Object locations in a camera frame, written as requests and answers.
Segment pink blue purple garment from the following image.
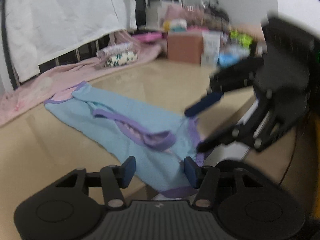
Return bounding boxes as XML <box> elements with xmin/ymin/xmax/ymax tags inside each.
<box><xmin>44</xmin><ymin>82</ymin><xmax>204</xmax><ymax>198</ymax></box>

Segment yellow white plush toy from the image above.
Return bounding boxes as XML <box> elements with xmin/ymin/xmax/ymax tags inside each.
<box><xmin>162</xmin><ymin>18</ymin><xmax>188</xmax><ymax>32</ymax></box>

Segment pink plastic case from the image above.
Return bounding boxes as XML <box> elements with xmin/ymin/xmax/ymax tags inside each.
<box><xmin>133</xmin><ymin>32</ymin><xmax>163</xmax><ymax>43</ymax></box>

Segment stacked white boxes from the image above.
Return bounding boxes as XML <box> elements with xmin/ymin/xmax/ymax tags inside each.
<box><xmin>145</xmin><ymin>0</ymin><xmax>176</xmax><ymax>29</ymax></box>

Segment folded floral cream cloth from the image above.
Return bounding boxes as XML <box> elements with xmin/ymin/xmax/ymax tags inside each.
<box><xmin>106</xmin><ymin>51</ymin><xmax>138</xmax><ymax>67</ymax></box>

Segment folded pink patterned cloth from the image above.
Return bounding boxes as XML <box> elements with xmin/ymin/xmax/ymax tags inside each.
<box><xmin>96</xmin><ymin>42</ymin><xmax>133</xmax><ymax>59</ymax></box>

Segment pink fluffy blanket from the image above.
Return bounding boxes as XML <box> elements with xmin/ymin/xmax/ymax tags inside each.
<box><xmin>1</xmin><ymin>30</ymin><xmax>162</xmax><ymax>126</ymax></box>

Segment metal bed rail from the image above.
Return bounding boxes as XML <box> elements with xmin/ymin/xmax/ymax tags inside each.
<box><xmin>1</xmin><ymin>0</ymin><xmax>183</xmax><ymax>92</ymax></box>

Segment white towel on rail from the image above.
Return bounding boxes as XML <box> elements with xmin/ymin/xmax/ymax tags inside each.
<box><xmin>5</xmin><ymin>0</ymin><xmax>136</xmax><ymax>82</ymax></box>

